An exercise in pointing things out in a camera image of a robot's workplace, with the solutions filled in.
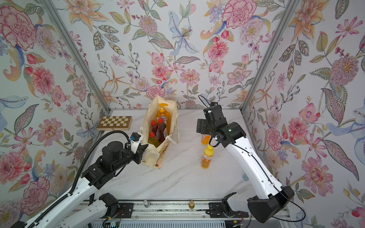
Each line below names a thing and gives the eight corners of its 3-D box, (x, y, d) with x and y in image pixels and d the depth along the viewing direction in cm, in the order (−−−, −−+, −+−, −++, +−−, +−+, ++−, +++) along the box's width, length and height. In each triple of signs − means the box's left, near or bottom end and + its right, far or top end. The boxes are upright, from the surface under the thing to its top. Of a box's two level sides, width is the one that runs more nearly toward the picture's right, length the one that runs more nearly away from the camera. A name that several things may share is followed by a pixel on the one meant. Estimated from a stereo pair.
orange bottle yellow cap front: (201, 169, 91) (206, 151, 72) (200, 163, 93) (205, 145, 75) (208, 169, 91) (215, 152, 72) (207, 163, 93) (214, 145, 75)
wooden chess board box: (98, 130, 109) (96, 128, 107) (103, 118, 117) (102, 116, 115) (130, 130, 109) (129, 128, 107) (134, 118, 117) (133, 116, 115)
